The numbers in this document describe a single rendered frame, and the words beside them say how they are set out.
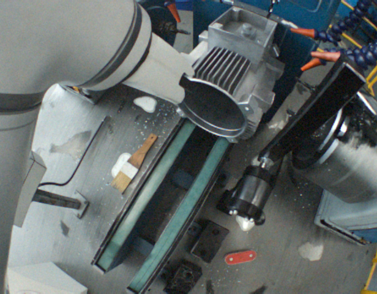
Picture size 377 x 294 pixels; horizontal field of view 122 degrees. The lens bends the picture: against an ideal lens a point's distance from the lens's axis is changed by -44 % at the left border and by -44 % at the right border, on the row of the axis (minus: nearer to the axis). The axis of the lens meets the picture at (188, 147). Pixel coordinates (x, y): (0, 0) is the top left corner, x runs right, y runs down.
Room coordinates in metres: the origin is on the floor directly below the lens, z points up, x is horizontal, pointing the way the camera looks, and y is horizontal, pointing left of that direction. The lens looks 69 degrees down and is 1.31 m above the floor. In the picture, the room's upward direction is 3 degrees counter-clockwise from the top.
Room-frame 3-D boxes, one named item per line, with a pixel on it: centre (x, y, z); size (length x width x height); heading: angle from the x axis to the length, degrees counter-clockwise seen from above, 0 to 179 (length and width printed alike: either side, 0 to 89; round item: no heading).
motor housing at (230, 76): (0.27, -0.10, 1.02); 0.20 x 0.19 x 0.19; 147
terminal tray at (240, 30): (0.30, -0.12, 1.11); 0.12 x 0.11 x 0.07; 147
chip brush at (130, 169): (0.16, 0.16, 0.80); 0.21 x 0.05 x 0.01; 145
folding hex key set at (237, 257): (-0.13, -0.13, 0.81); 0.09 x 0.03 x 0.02; 92
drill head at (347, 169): (0.09, -0.38, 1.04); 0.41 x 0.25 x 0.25; 57
